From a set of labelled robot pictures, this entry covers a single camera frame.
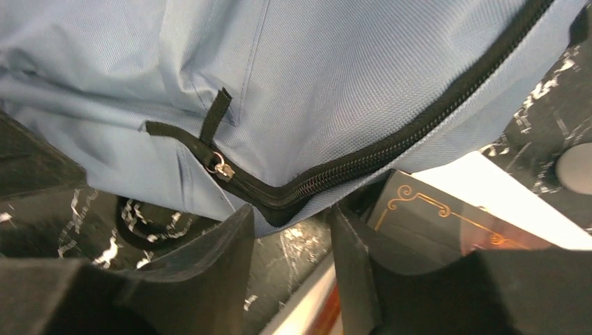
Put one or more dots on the bottom dark white book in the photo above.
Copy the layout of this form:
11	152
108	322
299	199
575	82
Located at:
437	216

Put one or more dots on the white pvc pipe frame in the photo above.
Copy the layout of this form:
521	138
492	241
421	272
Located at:
573	169

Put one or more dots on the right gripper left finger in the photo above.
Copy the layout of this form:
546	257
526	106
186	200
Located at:
196	289

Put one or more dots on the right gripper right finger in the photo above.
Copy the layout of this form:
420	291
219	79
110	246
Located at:
388	288

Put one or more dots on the blue student backpack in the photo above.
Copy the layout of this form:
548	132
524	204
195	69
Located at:
202	106

